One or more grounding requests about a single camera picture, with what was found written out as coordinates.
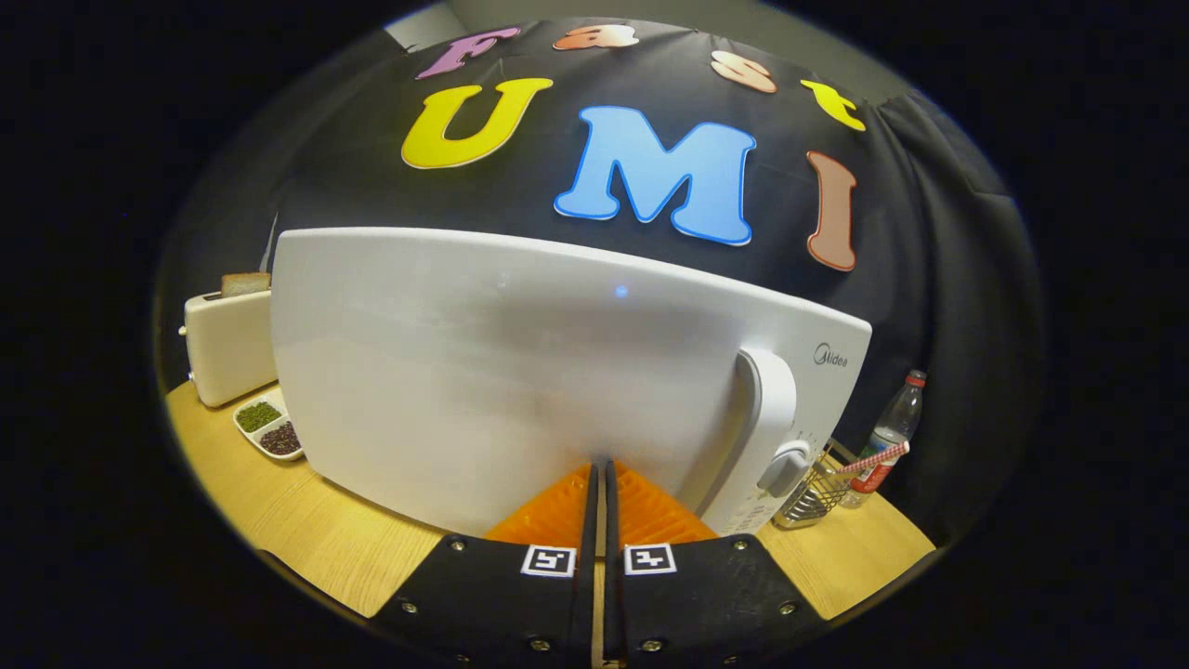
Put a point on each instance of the divided dish of beans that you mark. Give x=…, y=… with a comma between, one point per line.
x=265, y=427

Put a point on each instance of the cream toaster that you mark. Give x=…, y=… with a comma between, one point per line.
x=228, y=348

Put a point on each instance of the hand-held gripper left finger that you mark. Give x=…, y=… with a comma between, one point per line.
x=587, y=576

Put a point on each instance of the brown toast slice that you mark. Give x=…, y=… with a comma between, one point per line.
x=244, y=283

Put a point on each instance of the black backdrop cloth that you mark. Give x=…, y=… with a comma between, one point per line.
x=325, y=186

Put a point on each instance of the white microwave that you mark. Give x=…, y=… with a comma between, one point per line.
x=464, y=372

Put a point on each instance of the clear plastic water bottle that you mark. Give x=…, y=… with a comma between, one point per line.
x=892, y=427

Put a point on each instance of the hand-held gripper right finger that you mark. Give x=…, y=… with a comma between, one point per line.
x=613, y=576

